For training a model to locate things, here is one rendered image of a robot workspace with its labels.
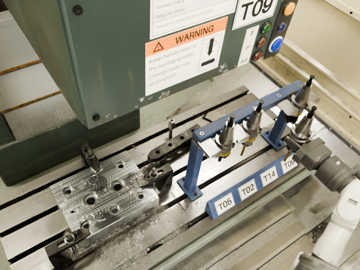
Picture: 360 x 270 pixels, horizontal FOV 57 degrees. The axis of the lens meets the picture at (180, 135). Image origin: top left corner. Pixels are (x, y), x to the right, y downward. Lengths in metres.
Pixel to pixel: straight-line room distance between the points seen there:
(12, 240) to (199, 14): 0.97
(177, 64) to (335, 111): 1.18
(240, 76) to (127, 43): 1.42
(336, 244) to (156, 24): 0.80
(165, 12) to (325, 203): 1.26
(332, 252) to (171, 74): 0.71
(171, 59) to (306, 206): 1.16
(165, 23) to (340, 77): 1.17
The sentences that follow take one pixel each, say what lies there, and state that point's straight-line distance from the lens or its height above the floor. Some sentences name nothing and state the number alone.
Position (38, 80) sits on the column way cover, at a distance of 1.30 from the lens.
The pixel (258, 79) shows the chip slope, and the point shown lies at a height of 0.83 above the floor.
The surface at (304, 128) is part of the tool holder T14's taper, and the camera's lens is 1.07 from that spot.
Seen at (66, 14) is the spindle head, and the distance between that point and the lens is 0.43.
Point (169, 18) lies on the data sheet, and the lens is 0.50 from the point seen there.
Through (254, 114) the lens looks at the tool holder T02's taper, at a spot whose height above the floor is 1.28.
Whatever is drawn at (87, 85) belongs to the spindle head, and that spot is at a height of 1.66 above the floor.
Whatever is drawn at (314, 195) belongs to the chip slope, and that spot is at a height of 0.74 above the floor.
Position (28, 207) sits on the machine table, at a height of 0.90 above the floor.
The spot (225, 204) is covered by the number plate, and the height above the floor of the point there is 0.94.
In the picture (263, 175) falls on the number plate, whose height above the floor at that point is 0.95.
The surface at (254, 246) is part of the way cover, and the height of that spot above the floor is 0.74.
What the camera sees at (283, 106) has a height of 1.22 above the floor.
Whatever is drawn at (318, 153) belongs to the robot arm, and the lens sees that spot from 1.09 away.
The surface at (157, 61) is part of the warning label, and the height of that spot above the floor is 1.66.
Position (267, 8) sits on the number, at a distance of 0.65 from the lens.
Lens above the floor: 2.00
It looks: 51 degrees down
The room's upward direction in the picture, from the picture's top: 7 degrees clockwise
